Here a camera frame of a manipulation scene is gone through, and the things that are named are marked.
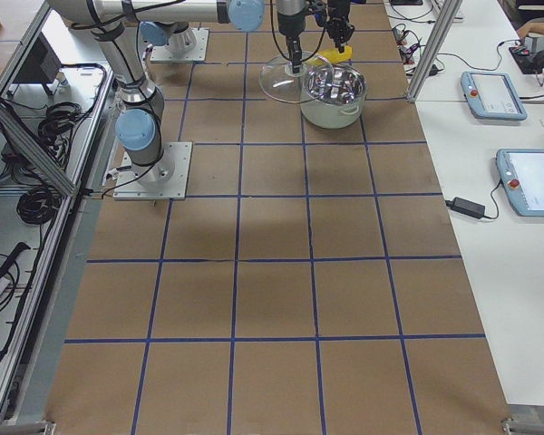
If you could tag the far teach pendant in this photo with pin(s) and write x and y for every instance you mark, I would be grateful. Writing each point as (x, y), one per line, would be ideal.
(492, 96)

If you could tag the glass pot lid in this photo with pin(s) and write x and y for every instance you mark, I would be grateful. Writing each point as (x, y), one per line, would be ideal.
(285, 84)

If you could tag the black electronics box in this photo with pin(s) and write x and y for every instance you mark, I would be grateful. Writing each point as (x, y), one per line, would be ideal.
(524, 59)

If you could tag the yellow corn cob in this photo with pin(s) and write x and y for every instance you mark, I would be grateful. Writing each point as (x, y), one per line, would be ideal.
(336, 55)

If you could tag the person forearm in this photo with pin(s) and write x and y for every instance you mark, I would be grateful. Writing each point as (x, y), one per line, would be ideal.
(530, 28)

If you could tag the aluminium frame post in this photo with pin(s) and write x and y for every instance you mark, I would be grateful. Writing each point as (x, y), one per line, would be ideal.
(434, 43)

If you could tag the black power adapter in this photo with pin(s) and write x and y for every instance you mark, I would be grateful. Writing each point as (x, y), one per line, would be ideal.
(466, 207)

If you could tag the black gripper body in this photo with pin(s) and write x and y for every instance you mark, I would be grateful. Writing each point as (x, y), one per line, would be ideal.
(288, 27)
(337, 18)

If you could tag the teach pendant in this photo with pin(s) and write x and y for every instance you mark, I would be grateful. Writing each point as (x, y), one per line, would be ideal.
(492, 96)
(522, 174)

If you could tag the pale green cooking pot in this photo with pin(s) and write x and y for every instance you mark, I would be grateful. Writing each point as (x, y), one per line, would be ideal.
(332, 97)

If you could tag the near teach pendant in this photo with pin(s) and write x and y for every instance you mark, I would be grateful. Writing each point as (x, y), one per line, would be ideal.
(522, 174)

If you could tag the aluminium side frame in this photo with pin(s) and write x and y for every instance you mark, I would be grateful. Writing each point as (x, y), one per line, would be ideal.
(53, 98)

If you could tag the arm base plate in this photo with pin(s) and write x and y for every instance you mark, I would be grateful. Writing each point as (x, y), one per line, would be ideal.
(167, 179)
(188, 46)

